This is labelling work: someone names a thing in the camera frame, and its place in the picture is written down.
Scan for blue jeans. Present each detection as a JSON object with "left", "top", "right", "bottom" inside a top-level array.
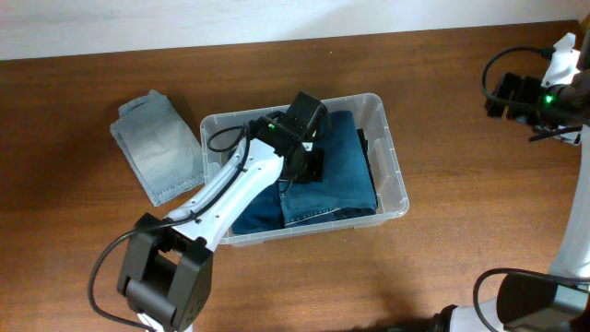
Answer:
[{"left": 280, "top": 111, "right": 378, "bottom": 228}]

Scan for black garment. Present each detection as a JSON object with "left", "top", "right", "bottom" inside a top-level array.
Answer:
[{"left": 357, "top": 128, "right": 379, "bottom": 207}]

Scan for blue garment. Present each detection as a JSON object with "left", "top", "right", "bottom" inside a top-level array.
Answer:
[{"left": 231, "top": 182, "right": 284, "bottom": 235}]

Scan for light grey jeans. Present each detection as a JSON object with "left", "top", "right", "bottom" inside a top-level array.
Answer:
[{"left": 110, "top": 90, "right": 204, "bottom": 207}]

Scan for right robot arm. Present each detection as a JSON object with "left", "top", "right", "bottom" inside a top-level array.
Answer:
[{"left": 428, "top": 33, "right": 589, "bottom": 332}]

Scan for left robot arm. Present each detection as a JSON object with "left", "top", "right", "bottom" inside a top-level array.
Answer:
[{"left": 117, "top": 92, "right": 330, "bottom": 331}]

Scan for clear plastic storage bin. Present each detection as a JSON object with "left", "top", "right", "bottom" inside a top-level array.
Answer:
[{"left": 199, "top": 93, "right": 409, "bottom": 247}]

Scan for left black cable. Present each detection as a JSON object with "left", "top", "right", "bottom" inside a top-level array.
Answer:
[{"left": 87, "top": 124, "right": 253, "bottom": 332}]

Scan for black cable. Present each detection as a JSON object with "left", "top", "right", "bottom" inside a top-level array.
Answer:
[
  {"left": 87, "top": 124, "right": 253, "bottom": 332},
  {"left": 472, "top": 44, "right": 590, "bottom": 332}
]

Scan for right black cable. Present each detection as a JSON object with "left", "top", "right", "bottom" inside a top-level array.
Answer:
[{"left": 472, "top": 44, "right": 590, "bottom": 332}]

